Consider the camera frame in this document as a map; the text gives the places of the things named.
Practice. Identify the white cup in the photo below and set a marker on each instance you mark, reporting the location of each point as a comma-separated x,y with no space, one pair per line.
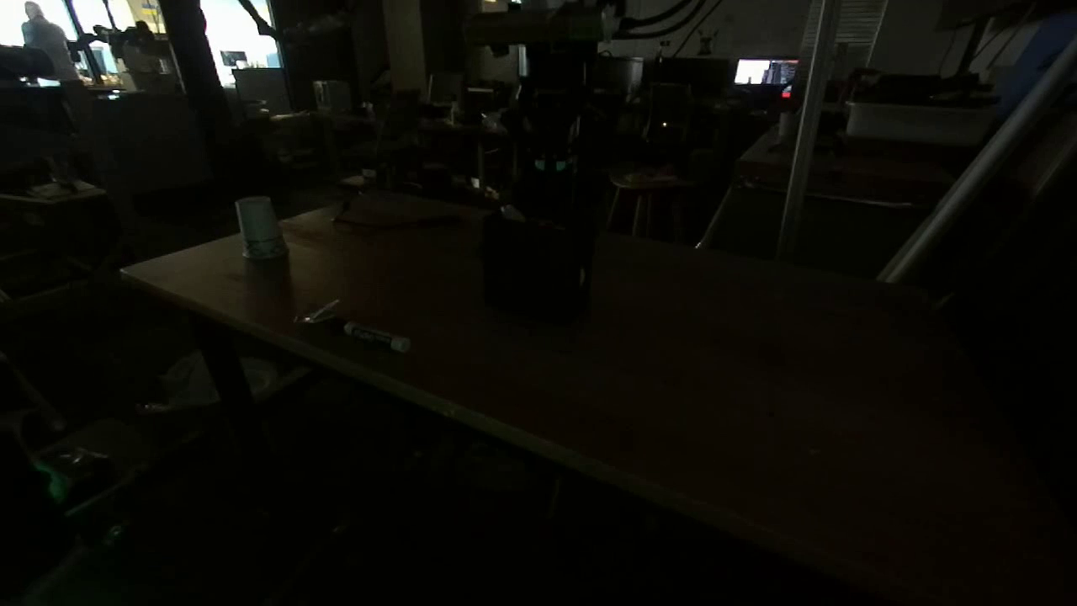
260,231

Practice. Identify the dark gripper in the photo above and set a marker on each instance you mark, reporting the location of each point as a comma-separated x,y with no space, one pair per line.
556,140

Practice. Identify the white storage box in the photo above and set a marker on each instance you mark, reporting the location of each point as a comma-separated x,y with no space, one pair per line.
913,119

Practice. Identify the white marker pen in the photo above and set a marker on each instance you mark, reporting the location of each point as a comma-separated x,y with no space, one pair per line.
379,333

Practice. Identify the black open box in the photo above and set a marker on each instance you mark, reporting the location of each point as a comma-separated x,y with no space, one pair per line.
536,271

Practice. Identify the lit monitor screen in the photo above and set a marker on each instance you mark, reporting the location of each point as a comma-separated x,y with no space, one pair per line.
766,70

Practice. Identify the slanted metal rail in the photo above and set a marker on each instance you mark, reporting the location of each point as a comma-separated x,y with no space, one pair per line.
972,169

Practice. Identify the round wooden stool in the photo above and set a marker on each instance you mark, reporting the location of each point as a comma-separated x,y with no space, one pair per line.
648,192

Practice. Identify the white upright pole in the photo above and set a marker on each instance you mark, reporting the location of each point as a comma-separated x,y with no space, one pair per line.
810,121

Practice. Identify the person in dark clothes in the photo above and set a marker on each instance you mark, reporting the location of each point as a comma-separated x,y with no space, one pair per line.
48,41

